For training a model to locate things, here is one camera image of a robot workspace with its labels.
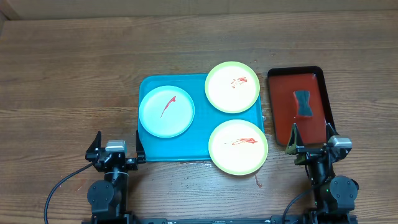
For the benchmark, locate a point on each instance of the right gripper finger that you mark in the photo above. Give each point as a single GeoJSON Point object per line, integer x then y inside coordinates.
{"type": "Point", "coordinates": [331, 134]}
{"type": "Point", "coordinates": [295, 144]}

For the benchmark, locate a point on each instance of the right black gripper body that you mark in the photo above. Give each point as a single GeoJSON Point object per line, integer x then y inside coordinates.
{"type": "Point", "coordinates": [312, 155]}

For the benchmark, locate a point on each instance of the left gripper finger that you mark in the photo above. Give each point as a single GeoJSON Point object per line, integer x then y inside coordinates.
{"type": "Point", "coordinates": [140, 152]}
{"type": "Point", "coordinates": [93, 150]}

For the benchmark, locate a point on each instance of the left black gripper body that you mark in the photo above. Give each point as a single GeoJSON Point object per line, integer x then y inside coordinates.
{"type": "Point", "coordinates": [131, 165]}

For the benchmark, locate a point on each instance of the light blue plate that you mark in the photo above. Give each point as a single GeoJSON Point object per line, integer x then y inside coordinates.
{"type": "Point", "coordinates": [166, 111]}

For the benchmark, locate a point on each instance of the green rimmed plate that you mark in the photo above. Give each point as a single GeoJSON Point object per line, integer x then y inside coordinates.
{"type": "Point", "coordinates": [232, 87]}
{"type": "Point", "coordinates": [238, 147]}

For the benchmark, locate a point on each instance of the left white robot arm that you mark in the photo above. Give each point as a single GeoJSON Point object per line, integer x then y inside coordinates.
{"type": "Point", "coordinates": [108, 197]}

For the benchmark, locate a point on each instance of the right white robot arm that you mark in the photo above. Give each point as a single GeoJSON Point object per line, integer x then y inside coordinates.
{"type": "Point", "coordinates": [334, 195]}

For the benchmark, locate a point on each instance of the black red rectangular tray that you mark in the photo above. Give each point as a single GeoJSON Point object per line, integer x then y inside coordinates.
{"type": "Point", "coordinates": [282, 83]}

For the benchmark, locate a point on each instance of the teal plastic tray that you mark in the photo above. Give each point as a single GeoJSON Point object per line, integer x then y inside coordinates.
{"type": "Point", "coordinates": [192, 145]}

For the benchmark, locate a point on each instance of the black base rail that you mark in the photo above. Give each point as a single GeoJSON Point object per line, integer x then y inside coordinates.
{"type": "Point", "coordinates": [275, 219]}

